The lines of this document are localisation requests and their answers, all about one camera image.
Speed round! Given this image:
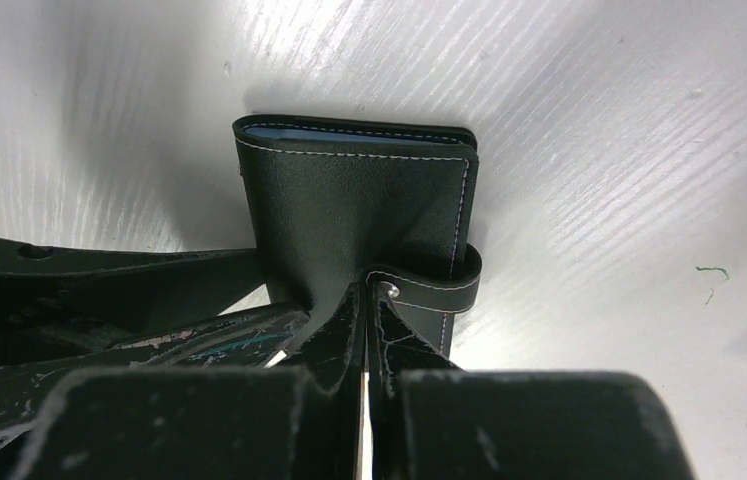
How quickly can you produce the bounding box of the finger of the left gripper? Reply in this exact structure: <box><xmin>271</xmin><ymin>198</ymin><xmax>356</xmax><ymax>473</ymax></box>
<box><xmin>0</xmin><ymin>238</ymin><xmax>264</xmax><ymax>366</ymax></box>

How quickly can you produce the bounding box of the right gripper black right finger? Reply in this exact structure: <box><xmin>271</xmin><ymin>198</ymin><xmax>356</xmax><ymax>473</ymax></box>
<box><xmin>367</xmin><ymin>285</ymin><xmax>693</xmax><ymax>479</ymax></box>

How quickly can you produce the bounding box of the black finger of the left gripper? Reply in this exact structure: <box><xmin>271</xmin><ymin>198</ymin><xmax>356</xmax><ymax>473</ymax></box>
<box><xmin>0</xmin><ymin>304</ymin><xmax>310</xmax><ymax>442</ymax></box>

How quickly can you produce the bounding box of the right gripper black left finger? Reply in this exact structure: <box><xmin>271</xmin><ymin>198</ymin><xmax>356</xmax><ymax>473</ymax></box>
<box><xmin>11</xmin><ymin>284</ymin><xmax>364</xmax><ymax>479</ymax></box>

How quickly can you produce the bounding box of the black leather card holder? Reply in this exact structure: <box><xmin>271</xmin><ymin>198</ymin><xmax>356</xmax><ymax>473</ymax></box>
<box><xmin>232</xmin><ymin>114</ymin><xmax>481</xmax><ymax>352</ymax></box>

